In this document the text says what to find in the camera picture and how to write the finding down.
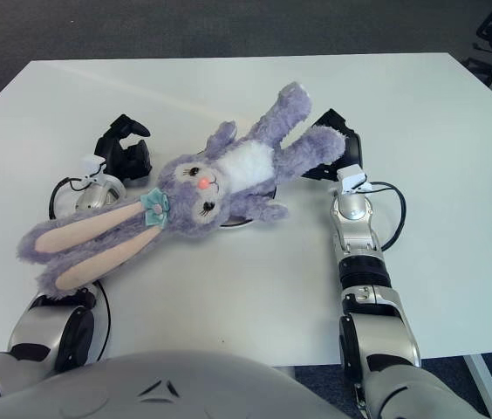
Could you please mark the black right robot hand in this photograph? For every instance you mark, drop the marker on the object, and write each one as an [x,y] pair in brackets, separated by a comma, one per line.
[354,150]

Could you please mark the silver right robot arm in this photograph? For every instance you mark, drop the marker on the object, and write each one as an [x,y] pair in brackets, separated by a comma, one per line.
[372,314]

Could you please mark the black office chair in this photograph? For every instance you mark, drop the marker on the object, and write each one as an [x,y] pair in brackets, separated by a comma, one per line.
[488,35]

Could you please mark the white table leg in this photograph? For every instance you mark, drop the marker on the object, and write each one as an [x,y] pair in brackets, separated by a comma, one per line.
[481,384]

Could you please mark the grey robot torso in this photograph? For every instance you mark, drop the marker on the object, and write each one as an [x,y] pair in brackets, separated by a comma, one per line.
[163,384]

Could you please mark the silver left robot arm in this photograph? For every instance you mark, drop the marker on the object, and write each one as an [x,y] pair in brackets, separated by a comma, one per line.
[36,323]

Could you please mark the white wrist adapter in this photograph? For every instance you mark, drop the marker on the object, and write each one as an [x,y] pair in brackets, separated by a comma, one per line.
[92,165]
[353,180]

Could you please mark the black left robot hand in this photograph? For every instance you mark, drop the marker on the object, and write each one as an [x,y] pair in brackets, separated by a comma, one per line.
[126,163]

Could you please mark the white plate black rim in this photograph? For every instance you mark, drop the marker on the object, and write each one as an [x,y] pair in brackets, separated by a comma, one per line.
[239,223]

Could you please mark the white right wrist adapter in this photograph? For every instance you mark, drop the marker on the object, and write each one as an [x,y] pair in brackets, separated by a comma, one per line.
[353,180]

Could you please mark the purple plush bunny doll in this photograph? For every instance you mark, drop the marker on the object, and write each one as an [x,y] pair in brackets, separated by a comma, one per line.
[185,192]

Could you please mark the white left wrist adapter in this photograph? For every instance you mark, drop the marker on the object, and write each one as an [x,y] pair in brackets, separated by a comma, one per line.
[92,165]

